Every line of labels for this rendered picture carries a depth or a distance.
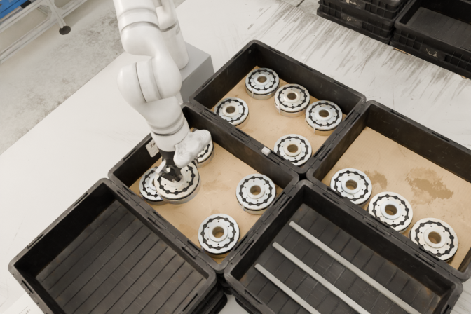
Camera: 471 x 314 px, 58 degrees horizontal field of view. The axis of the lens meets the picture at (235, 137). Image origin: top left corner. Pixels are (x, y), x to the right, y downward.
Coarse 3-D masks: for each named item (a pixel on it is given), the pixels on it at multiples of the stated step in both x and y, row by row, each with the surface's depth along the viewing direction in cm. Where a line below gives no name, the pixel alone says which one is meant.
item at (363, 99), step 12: (264, 48) 128; (228, 60) 126; (288, 60) 124; (216, 72) 124; (312, 72) 121; (204, 84) 122; (336, 84) 117; (192, 96) 120; (360, 96) 114; (204, 108) 118; (360, 108) 112; (348, 120) 110; (240, 132) 112; (336, 132) 108; (324, 144) 107; (276, 156) 106; (312, 156) 105; (300, 168) 104
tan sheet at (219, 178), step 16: (192, 128) 126; (160, 160) 121; (224, 160) 119; (208, 176) 117; (224, 176) 116; (240, 176) 116; (208, 192) 114; (224, 192) 114; (256, 192) 113; (160, 208) 113; (176, 208) 112; (192, 208) 112; (208, 208) 112; (224, 208) 111; (240, 208) 111; (176, 224) 110; (192, 224) 109; (240, 224) 108; (192, 240) 107
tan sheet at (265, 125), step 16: (224, 96) 132; (240, 96) 131; (256, 112) 127; (272, 112) 127; (256, 128) 124; (272, 128) 123; (288, 128) 123; (304, 128) 122; (272, 144) 120; (320, 144) 119
